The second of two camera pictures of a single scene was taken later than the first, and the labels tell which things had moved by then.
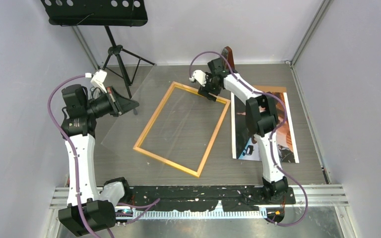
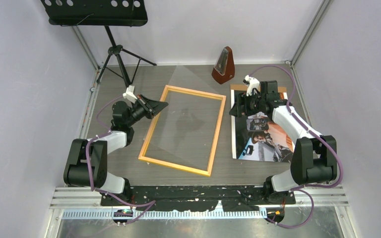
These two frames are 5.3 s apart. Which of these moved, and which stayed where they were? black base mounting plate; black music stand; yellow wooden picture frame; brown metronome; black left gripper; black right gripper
Moved: black left gripper; yellow wooden picture frame; black right gripper
Stayed: black music stand; brown metronome; black base mounting plate
